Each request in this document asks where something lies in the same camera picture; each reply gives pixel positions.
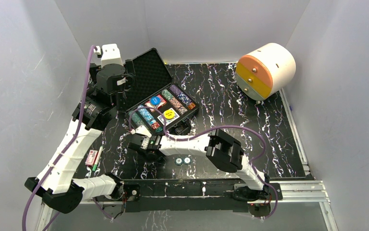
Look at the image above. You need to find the blue small blind button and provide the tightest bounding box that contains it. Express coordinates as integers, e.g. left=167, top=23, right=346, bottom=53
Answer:
left=150, top=96, right=161, bottom=106

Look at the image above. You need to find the red playing card deck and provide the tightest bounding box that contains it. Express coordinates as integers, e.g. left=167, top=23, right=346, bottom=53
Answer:
left=145, top=94, right=167, bottom=112

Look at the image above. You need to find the yellow big blind button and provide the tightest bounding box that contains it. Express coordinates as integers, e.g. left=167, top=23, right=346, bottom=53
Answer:
left=163, top=109, right=176, bottom=120

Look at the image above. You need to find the triangular all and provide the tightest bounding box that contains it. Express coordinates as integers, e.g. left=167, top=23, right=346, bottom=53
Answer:
left=146, top=98, right=166, bottom=108

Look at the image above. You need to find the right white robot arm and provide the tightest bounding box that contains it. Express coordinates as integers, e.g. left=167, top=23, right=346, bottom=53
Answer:
left=128, top=129, right=280, bottom=202

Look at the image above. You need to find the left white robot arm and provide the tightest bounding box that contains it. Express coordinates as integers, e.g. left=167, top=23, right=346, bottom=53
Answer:
left=25, top=60, right=136, bottom=214

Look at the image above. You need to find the black poker set case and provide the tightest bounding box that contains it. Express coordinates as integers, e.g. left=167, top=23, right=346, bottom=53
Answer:
left=121, top=48, right=199, bottom=136

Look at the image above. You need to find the teal fifty chip left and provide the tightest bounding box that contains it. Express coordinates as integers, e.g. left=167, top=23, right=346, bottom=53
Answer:
left=175, top=158, right=183, bottom=166

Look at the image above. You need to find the teal fifty chip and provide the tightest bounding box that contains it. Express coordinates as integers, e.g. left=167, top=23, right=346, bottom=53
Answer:
left=183, top=157, right=191, bottom=165
left=175, top=158, right=183, bottom=166

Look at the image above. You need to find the light blue chip stack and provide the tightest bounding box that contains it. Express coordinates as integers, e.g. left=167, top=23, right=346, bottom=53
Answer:
left=138, top=105, right=163, bottom=132

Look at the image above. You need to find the teal fifty chip right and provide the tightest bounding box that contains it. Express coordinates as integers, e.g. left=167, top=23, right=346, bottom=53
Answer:
left=183, top=157, right=191, bottom=165

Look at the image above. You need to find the pale green chip stack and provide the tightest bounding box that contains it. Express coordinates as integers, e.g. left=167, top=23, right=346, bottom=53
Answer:
left=128, top=112, right=145, bottom=130

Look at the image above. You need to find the orange blue chip stack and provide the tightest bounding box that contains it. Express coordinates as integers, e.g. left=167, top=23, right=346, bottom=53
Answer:
left=169, top=97, right=188, bottom=115

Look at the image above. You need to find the purple and blue chip stack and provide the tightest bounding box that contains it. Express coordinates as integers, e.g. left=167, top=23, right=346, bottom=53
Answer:
left=170, top=85, right=196, bottom=110

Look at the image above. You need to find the red white small box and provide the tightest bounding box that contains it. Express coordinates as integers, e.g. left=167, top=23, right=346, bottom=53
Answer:
left=85, top=150, right=99, bottom=166

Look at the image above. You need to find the white cylindrical drawer unit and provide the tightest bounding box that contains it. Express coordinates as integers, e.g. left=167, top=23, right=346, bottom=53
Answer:
left=235, top=43, right=296, bottom=101

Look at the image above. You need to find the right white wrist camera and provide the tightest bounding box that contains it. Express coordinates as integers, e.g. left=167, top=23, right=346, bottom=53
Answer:
left=130, top=125, right=152, bottom=137

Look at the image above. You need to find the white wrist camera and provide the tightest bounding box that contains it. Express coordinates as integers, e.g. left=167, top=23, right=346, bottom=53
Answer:
left=94, top=43, right=123, bottom=67
left=130, top=125, right=152, bottom=137

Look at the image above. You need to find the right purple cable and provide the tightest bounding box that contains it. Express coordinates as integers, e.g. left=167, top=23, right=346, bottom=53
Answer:
left=128, top=106, right=279, bottom=219

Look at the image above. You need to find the purple cable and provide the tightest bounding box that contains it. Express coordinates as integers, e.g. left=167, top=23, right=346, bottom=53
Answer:
left=128, top=106, right=279, bottom=219
left=21, top=44, right=97, bottom=231

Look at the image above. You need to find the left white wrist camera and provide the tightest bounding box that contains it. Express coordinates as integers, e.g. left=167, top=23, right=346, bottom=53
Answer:
left=94, top=43, right=123, bottom=67

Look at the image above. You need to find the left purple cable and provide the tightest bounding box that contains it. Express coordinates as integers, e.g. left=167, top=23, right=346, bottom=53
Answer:
left=21, top=44, right=97, bottom=231

